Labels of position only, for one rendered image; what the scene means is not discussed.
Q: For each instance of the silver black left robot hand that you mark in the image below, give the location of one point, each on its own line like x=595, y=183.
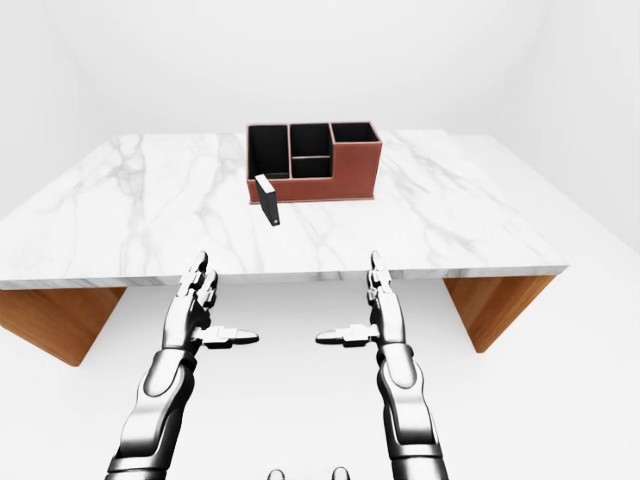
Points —
x=179, y=320

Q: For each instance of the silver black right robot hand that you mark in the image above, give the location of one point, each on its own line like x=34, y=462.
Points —
x=390, y=320

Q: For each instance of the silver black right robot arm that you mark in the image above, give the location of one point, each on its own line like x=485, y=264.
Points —
x=412, y=415

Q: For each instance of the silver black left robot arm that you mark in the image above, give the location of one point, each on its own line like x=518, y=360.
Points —
x=150, y=415

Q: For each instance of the black book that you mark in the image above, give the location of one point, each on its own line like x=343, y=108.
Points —
x=267, y=200

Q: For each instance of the red-brown desk caddy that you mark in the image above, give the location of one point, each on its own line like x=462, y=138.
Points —
x=320, y=165

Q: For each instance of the wooden table leg panel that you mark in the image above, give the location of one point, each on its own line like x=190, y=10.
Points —
x=55, y=320
x=492, y=310

